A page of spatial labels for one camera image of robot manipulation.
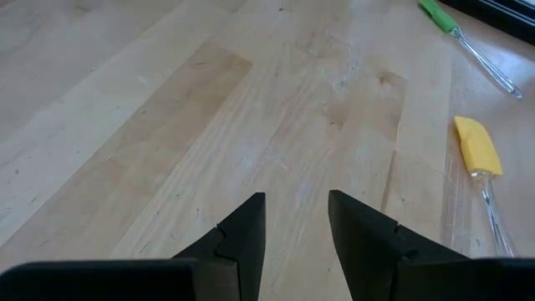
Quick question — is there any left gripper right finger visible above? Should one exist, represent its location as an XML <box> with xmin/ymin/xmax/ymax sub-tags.
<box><xmin>327</xmin><ymin>190</ymin><xmax>467</xmax><ymax>301</ymax></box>

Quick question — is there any green clear-handled spatula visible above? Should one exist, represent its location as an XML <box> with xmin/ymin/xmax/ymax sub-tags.
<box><xmin>418</xmin><ymin>0</ymin><xmax>524</xmax><ymax>101</ymax></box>

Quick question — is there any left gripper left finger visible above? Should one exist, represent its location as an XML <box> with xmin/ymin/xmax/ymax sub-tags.
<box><xmin>173</xmin><ymin>191</ymin><xmax>268</xmax><ymax>301</ymax></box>

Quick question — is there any yellow clear-handled spatula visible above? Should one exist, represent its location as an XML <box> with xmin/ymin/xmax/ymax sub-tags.
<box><xmin>453</xmin><ymin>115</ymin><xmax>518</xmax><ymax>258</ymax></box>

